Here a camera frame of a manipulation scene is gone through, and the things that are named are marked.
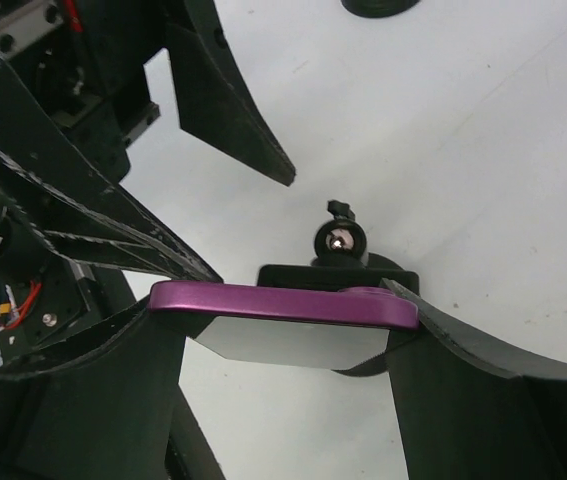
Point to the black phone stand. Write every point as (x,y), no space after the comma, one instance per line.
(376,9)
(342,260)

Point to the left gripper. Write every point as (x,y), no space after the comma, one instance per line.
(74,96)

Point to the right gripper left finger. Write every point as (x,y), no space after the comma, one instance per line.
(99,405)

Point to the purple-edged phone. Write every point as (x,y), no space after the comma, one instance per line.
(292,327)

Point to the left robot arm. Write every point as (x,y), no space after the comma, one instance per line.
(57,298)

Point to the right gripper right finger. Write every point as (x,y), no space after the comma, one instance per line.
(472,406)

